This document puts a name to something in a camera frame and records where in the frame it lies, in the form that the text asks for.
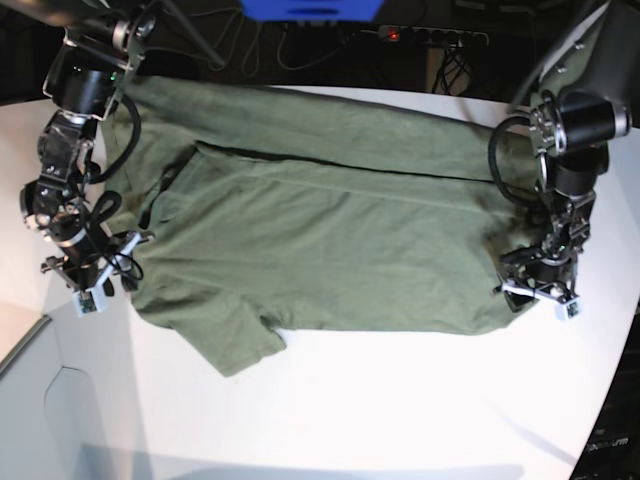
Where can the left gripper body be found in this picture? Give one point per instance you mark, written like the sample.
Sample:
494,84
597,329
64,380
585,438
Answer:
540,275

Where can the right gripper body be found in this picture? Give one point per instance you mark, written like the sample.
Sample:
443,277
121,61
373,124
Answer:
72,239

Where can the green t-shirt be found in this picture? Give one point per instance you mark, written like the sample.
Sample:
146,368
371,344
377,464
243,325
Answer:
277,210

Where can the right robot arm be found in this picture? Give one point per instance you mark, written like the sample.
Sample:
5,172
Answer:
103,47

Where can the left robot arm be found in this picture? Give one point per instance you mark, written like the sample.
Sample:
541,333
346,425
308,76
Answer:
580,100

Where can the black power strip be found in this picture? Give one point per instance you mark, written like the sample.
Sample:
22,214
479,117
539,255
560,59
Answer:
432,37

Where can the blue plastic bin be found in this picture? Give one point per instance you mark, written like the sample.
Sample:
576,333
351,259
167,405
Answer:
311,10

